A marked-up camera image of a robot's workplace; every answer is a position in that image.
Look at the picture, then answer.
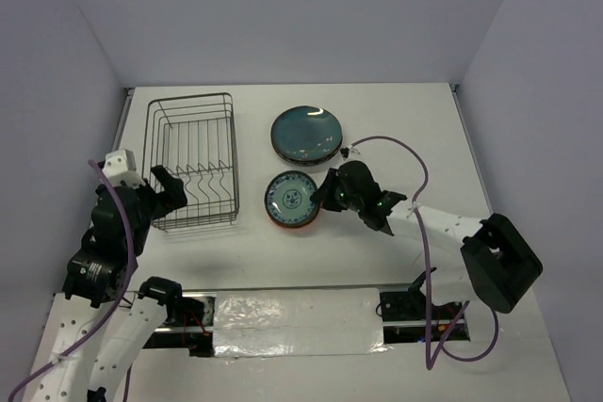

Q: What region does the wire dish rack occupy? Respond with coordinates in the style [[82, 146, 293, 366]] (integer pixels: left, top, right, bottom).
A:
[[142, 92, 240, 232]]

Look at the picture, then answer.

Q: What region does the dark green plate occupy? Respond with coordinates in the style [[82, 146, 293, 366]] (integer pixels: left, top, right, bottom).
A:
[[269, 105, 343, 157]]

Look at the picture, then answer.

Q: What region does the blue floral celadon plate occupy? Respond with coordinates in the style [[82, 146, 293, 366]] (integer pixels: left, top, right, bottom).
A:
[[264, 170, 319, 219]]

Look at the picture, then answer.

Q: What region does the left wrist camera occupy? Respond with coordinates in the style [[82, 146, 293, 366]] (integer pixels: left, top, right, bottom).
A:
[[99, 149, 144, 189]]

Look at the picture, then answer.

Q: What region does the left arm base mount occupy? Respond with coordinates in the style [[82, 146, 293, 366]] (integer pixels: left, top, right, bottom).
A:
[[115, 288, 214, 358]]

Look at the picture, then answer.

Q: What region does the amber brown small plate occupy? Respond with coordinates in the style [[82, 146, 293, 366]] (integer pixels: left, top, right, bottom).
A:
[[268, 210, 319, 224]]

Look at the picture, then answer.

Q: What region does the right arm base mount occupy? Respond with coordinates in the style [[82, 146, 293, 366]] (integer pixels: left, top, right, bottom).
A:
[[375, 271, 462, 345]]

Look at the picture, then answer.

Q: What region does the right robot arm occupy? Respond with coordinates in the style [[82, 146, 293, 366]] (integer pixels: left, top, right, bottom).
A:
[[311, 161, 543, 318]]

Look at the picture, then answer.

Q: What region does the orange plastic plate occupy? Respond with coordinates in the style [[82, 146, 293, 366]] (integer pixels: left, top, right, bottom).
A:
[[273, 221, 312, 232]]

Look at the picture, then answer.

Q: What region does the silver foil tape sheet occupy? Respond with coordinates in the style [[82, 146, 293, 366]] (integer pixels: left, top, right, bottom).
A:
[[213, 288, 387, 358]]

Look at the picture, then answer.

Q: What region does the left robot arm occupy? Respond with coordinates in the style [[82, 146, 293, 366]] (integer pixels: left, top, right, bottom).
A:
[[16, 158, 187, 401]]

